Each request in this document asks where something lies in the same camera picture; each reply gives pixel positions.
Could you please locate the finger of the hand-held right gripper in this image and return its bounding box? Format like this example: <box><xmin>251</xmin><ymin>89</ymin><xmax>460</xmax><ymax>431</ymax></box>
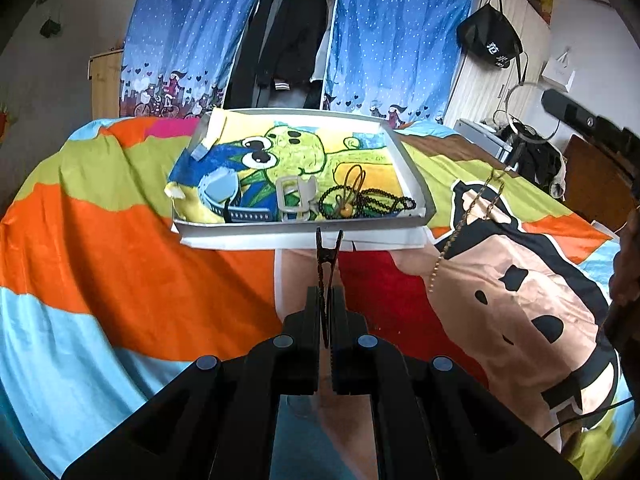
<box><xmin>542</xmin><ymin>88</ymin><xmax>597</xmax><ymax>134</ymax></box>

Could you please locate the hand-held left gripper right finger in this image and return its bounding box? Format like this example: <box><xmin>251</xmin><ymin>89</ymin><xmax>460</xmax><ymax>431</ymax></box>
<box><xmin>330</xmin><ymin>285</ymin><xmax>583</xmax><ymax>480</ymax></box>

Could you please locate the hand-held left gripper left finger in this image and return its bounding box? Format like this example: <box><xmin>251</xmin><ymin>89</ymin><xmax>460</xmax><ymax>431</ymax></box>
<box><xmin>62</xmin><ymin>285</ymin><xmax>321</xmax><ymax>480</ymax></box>

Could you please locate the black hair clip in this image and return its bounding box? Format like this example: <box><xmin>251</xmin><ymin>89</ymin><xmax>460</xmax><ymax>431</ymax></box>
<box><xmin>314</xmin><ymin>226</ymin><xmax>345</xmax><ymax>350</ymax></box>

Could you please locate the white shallow tray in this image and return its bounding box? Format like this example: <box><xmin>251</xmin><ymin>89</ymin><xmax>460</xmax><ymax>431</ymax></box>
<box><xmin>170</xmin><ymin>106</ymin><xmax>436</xmax><ymax>237</ymax></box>

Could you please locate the black bead bracelet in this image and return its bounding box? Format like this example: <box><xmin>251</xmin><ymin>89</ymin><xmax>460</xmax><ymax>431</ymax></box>
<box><xmin>317</xmin><ymin>185</ymin><xmax>417</xmax><ymax>221</ymax></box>

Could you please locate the grey claw hair clip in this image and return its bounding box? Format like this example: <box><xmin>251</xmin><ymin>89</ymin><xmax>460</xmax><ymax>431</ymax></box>
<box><xmin>275</xmin><ymin>175</ymin><xmax>321</xmax><ymax>224</ymax></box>

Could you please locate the pale gold metal chain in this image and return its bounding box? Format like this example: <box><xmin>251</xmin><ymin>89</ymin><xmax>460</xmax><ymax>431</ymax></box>
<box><xmin>429</xmin><ymin>169</ymin><xmax>510</xmax><ymax>293</ymax></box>

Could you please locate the string bracelet with orange bead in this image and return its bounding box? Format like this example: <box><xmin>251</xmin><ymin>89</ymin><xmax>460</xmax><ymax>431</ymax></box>
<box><xmin>334</xmin><ymin>162</ymin><xmax>369</xmax><ymax>219</ymax></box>

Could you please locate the blue watch band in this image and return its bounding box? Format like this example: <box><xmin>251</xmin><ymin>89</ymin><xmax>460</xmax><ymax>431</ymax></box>
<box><xmin>197</xmin><ymin>167</ymin><xmax>277</xmax><ymax>224</ymax></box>

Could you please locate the white paper bag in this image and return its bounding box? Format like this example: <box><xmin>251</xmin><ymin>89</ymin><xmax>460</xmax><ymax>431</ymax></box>
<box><xmin>541</xmin><ymin>47</ymin><xmax>576</xmax><ymax>92</ymax></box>

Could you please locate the brown wooden board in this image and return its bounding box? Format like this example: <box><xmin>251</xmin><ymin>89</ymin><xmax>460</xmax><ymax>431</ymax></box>
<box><xmin>562</xmin><ymin>135</ymin><xmax>632</xmax><ymax>232</ymax></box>

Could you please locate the black clothes heap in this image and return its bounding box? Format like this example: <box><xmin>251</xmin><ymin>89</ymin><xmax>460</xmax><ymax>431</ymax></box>
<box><xmin>500</xmin><ymin>122</ymin><xmax>569</xmax><ymax>202</ymax></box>

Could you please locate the thin clear hoop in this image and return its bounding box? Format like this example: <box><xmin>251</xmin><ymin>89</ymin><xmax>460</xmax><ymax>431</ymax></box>
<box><xmin>504</xmin><ymin>82</ymin><xmax>562</xmax><ymax>145</ymax></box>

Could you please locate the white side table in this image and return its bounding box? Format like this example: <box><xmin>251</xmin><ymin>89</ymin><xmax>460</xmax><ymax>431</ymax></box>
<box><xmin>454</xmin><ymin>118</ymin><xmax>514</xmax><ymax>162</ymax></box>

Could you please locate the light wooden wardrobe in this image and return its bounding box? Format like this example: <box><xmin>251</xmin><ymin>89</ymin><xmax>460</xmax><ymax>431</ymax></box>
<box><xmin>442</xmin><ymin>0</ymin><xmax>553</xmax><ymax>129</ymax></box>

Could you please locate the cartoon drawing sheet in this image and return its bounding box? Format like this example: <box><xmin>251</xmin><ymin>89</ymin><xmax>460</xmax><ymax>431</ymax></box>
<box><xmin>166</xmin><ymin>110</ymin><xmax>426</xmax><ymax>224</ymax></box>

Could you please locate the blue dotted curtain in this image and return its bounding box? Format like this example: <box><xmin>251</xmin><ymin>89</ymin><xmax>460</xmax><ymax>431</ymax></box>
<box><xmin>120</xmin><ymin>0</ymin><xmax>277</xmax><ymax>119</ymax></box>
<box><xmin>322</xmin><ymin>0</ymin><xmax>477</xmax><ymax>126</ymax></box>

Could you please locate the dark hanging jacket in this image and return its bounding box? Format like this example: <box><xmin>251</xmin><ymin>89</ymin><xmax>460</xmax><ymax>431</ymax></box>
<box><xmin>227</xmin><ymin>0</ymin><xmax>342</xmax><ymax>111</ymax></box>

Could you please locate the small wooden cabinet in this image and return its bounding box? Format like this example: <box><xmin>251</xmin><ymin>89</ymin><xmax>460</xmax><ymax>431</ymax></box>
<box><xmin>87</xmin><ymin>47</ymin><xmax>126</xmax><ymax>122</ymax></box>

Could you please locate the black drawstring bag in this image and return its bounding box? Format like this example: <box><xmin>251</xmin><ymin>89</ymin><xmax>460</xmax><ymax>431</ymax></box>
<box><xmin>456</xmin><ymin>0</ymin><xmax>529</xmax><ymax>82</ymax></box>

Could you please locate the black cable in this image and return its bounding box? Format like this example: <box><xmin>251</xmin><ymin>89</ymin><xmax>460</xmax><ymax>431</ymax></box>
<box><xmin>542</xmin><ymin>395</ymin><xmax>636</xmax><ymax>441</ymax></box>

